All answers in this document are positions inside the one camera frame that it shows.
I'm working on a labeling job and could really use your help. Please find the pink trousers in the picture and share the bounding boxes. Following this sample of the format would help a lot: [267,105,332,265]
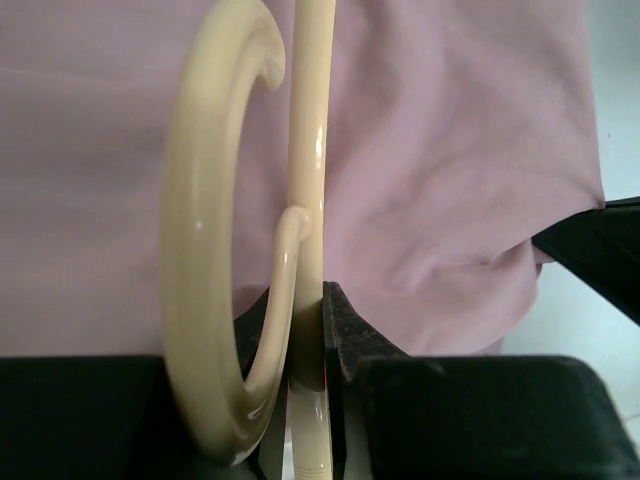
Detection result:
[1,1,604,356]

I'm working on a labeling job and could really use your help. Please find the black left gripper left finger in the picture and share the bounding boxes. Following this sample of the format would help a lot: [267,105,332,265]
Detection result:
[0,285,291,480]

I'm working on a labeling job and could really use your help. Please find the beige wooden hanger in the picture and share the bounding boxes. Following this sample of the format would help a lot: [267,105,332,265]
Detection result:
[159,1,336,479]

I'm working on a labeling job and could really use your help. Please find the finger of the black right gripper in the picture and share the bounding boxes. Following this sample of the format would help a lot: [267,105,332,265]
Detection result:
[533,197,640,323]

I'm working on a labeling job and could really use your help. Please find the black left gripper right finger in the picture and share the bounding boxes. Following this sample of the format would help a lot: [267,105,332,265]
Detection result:
[322,282,631,479]

